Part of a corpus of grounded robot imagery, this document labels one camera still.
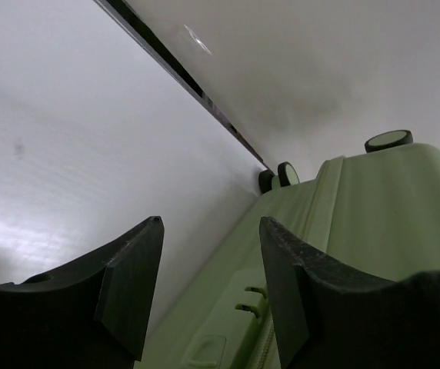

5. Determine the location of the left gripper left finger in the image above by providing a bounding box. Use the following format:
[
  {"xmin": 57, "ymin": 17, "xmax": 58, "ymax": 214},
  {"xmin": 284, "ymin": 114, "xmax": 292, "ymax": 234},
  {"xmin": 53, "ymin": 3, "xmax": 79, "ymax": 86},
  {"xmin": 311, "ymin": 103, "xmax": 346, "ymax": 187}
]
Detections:
[{"xmin": 0, "ymin": 216, "xmax": 165, "ymax": 368}]

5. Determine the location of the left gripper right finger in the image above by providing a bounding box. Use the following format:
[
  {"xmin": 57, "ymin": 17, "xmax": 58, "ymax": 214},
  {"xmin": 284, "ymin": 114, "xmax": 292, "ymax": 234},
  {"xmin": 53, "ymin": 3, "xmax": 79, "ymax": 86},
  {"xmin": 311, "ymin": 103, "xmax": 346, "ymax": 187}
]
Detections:
[{"xmin": 259, "ymin": 217, "xmax": 440, "ymax": 368}]

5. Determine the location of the green suitcase blue lining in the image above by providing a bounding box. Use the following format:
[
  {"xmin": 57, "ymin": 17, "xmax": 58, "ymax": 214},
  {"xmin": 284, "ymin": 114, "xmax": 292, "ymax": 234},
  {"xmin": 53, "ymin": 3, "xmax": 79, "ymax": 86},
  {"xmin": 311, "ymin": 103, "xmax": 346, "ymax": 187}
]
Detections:
[{"xmin": 137, "ymin": 130, "xmax": 440, "ymax": 368}]

